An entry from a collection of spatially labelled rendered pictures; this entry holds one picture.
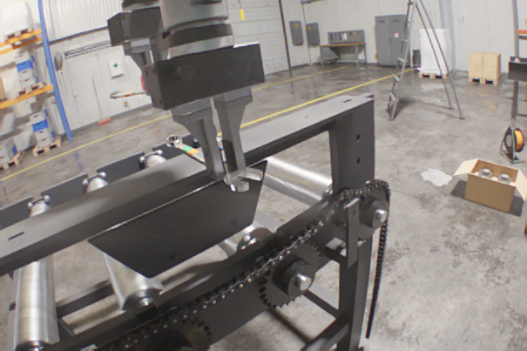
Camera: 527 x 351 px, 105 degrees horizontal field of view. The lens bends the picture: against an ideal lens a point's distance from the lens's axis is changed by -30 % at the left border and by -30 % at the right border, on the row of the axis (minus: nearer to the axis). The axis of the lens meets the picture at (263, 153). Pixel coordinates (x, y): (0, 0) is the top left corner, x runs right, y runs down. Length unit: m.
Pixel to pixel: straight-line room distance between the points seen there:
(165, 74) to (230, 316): 0.52
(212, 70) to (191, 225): 0.28
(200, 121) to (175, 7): 0.13
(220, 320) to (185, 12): 0.57
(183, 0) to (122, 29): 0.20
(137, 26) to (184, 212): 0.32
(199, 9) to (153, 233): 0.34
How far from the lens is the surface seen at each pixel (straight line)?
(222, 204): 0.51
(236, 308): 0.65
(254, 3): 11.91
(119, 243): 0.47
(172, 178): 0.39
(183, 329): 0.54
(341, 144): 0.67
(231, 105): 0.34
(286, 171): 0.94
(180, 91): 0.30
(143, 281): 0.65
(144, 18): 0.51
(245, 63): 0.33
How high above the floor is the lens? 1.32
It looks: 22 degrees down
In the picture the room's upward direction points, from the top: 9 degrees counter-clockwise
